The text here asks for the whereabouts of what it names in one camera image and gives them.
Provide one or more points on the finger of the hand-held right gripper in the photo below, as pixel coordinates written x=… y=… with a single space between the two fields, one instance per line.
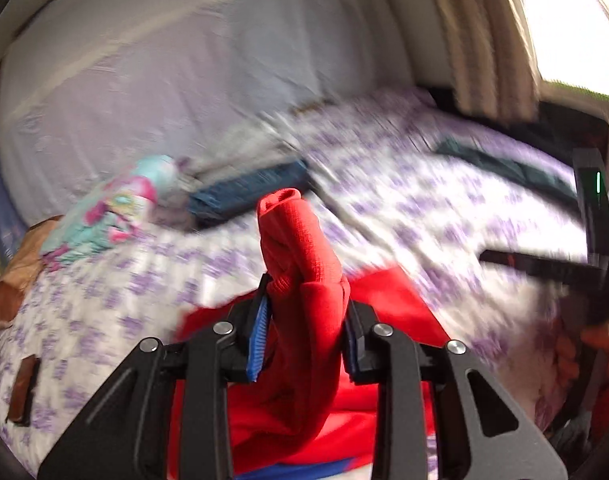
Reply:
x=534 y=264

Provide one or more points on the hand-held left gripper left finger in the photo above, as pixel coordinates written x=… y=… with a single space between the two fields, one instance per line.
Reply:
x=258 y=342

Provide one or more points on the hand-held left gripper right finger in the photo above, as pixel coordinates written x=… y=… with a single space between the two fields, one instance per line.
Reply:
x=353 y=345

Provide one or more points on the red pants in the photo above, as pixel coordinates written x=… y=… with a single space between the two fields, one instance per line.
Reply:
x=304 y=260

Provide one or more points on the person's right hand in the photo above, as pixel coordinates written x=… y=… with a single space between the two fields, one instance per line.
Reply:
x=571 y=355

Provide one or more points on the dark green cloth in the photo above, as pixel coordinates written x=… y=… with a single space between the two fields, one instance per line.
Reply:
x=524 y=170

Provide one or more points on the dark furniture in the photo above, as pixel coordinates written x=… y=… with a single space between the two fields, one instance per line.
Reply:
x=564 y=125

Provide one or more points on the purple floral bed sheet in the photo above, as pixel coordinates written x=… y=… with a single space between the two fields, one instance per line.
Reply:
x=409 y=200

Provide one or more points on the folded blue jeans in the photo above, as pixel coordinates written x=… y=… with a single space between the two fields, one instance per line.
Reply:
x=249 y=190

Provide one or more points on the teal pink floral folded blanket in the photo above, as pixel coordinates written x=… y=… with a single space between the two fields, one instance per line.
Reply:
x=109 y=210

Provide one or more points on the bright window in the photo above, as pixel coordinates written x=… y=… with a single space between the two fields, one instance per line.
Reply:
x=574 y=20

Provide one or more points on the beige striped curtain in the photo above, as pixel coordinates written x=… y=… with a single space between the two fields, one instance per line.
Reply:
x=484 y=35

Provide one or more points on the brown flat case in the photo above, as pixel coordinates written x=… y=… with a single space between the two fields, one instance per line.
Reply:
x=23 y=390

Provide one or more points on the brown satin pillow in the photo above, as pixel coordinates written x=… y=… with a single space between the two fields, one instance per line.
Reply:
x=19 y=270

